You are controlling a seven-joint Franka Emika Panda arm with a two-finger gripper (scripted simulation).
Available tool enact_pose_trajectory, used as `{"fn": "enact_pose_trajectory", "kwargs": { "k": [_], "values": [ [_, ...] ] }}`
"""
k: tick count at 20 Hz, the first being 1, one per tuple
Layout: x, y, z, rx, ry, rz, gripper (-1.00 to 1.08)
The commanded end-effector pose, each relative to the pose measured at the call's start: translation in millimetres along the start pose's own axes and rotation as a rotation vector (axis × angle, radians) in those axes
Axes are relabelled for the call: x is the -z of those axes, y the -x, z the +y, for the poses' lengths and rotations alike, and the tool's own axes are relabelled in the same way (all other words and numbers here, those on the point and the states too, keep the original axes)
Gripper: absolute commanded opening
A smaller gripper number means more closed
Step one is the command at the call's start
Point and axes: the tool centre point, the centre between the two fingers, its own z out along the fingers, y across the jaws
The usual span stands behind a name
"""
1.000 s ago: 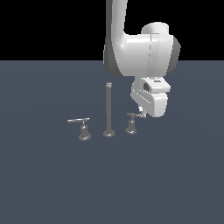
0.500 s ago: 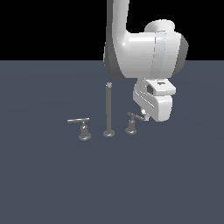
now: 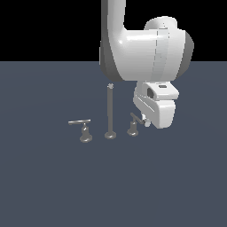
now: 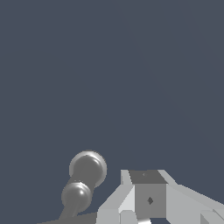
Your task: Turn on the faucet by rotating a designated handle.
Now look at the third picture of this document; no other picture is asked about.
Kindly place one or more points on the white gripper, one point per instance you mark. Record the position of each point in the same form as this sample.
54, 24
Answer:
159, 108

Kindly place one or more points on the grey faucet spout post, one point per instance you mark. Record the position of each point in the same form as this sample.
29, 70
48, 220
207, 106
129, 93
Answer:
110, 115

